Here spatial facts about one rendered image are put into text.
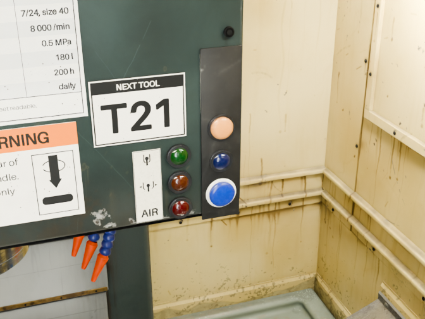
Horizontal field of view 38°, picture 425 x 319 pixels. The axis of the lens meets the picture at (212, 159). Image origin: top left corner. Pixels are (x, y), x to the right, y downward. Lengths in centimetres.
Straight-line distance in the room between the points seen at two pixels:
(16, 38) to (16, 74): 3
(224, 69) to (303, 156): 137
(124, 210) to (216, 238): 135
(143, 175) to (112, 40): 15
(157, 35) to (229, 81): 9
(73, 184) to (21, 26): 17
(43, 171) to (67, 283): 87
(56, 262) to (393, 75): 94
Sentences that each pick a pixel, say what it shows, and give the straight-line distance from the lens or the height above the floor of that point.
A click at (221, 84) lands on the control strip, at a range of 66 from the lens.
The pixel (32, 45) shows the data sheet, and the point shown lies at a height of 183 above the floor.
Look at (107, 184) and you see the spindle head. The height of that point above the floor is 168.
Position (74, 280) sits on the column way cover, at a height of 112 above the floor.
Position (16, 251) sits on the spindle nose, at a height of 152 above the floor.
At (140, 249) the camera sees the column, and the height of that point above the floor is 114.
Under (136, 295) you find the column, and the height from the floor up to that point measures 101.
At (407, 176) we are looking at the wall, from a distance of 167.
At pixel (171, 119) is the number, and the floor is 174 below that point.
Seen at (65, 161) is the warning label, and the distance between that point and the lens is 65.
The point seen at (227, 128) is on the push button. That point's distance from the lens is 67.
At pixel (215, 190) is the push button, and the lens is 70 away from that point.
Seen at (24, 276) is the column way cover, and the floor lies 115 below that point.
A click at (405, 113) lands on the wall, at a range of 163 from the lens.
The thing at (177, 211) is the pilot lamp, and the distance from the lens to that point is 70.
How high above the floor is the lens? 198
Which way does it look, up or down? 25 degrees down
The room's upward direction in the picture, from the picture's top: straight up
